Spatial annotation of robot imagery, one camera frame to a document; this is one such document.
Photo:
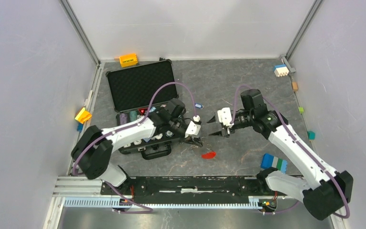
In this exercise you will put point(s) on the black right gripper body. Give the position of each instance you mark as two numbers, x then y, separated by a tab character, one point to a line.
242	119

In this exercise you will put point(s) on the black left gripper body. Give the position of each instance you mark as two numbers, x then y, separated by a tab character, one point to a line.
178	126

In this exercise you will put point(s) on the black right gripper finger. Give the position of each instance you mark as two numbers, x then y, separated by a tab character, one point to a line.
217	133
214	119

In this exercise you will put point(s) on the metal keyring tool red handle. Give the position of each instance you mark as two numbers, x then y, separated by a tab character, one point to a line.
208	152

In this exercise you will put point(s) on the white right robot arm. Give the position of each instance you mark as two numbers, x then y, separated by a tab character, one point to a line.
322	189

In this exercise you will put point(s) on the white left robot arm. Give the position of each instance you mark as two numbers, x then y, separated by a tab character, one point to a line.
93	151

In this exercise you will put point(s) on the blue key tag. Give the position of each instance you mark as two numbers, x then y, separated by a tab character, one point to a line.
199	106

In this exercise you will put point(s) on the blue green white brick stack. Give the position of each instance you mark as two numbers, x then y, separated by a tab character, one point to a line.
269	161

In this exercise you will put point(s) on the black poker chip case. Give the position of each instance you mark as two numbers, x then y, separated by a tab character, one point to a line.
132	89

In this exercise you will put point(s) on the blue white toy block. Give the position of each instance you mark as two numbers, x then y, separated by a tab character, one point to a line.
281	70

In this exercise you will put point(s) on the brown wooden cube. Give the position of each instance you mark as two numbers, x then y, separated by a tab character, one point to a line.
294	86

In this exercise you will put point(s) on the teal small cube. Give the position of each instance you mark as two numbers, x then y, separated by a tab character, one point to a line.
311	135

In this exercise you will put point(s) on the yellow orange toy block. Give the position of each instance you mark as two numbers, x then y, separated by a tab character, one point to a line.
83	115

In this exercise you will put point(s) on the small blue block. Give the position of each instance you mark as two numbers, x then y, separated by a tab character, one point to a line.
80	127

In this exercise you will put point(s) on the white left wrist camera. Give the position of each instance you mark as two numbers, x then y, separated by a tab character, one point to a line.
194	127

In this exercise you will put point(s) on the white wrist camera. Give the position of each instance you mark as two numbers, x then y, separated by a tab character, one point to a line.
194	127
224	117

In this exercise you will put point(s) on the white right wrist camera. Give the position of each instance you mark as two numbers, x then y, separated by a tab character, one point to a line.
224	117

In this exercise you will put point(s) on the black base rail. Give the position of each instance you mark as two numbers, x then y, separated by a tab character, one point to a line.
194	190

